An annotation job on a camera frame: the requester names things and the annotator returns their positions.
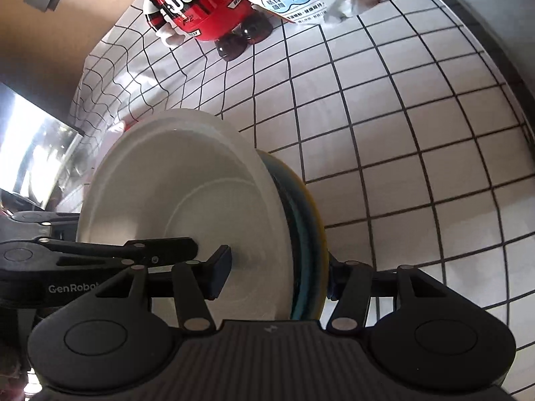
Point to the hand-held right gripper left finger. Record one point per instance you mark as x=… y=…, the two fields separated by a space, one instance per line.
x=220 y=272

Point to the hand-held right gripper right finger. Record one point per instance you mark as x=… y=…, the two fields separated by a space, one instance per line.
x=355 y=276

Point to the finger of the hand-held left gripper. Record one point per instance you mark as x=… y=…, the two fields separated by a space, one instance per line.
x=41 y=218
x=125 y=251

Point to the white bowl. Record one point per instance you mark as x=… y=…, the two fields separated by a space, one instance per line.
x=167 y=200

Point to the blue bowl with black rim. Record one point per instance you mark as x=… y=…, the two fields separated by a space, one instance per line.
x=294 y=234

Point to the black framed monitor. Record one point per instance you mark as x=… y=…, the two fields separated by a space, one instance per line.
x=29 y=150

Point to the checkered white tablecloth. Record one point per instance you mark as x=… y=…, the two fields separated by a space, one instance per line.
x=397 y=133

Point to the red toy figurine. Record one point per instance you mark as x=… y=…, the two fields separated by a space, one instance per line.
x=200 y=12

